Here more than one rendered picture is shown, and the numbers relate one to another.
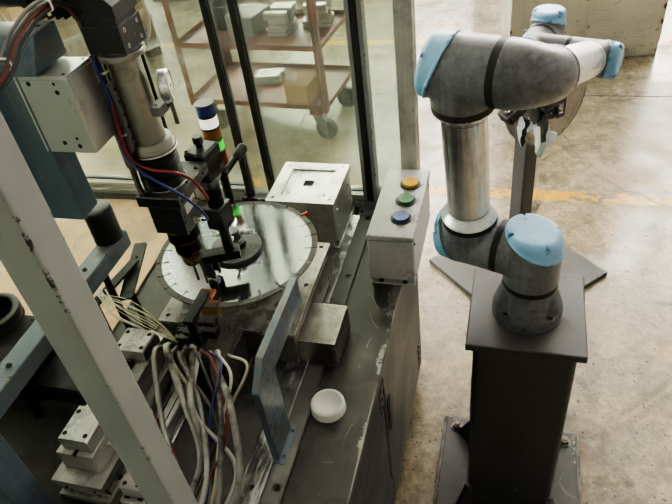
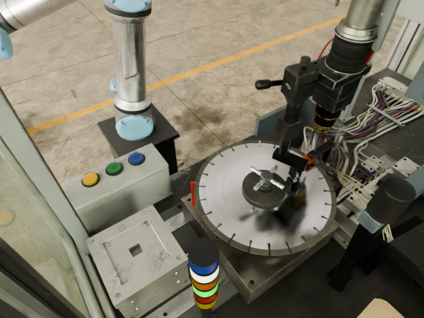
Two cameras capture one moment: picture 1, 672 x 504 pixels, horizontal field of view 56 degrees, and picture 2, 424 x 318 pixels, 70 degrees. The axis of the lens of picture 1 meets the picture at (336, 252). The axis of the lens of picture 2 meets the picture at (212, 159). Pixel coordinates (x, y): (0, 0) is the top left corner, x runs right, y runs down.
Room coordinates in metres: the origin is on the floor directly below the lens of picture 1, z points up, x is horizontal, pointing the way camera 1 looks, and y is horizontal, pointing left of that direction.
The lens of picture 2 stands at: (1.53, 0.38, 1.57)
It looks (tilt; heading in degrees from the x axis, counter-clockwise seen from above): 48 degrees down; 216
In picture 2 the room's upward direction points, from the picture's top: straight up
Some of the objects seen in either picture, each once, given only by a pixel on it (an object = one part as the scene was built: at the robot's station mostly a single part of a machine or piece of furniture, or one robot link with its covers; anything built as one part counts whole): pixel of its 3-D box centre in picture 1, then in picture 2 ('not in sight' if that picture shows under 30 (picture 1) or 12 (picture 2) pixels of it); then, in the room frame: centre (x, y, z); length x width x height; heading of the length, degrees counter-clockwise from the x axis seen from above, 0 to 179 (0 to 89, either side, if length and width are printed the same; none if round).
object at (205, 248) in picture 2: (205, 108); (204, 256); (1.38, 0.25, 1.14); 0.05 x 0.04 x 0.03; 70
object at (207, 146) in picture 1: (210, 183); (294, 101); (1.00, 0.21, 1.17); 0.06 x 0.05 x 0.20; 151
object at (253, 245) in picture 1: (235, 244); (264, 185); (1.08, 0.21, 0.96); 0.11 x 0.11 x 0.03
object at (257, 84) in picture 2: (226, 158); (277, 86); (1.03, 0.18, 1.21); 0.08 x 0.06 x 0.03; 160
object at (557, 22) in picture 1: (546, 32); not in sight; (1.37, -0.55, 1.21); 0.09 x 0.08 x 0.11; 142
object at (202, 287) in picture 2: (211, 132); (204, 273); (1.38, 0.25, 1.08); 0.05 x 0.04 x 0.03; 70
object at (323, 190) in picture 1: (312, 205); (141, 263); (1.38, 0.04, 0.82); 0.18 x 0.18 x 0.15; 70
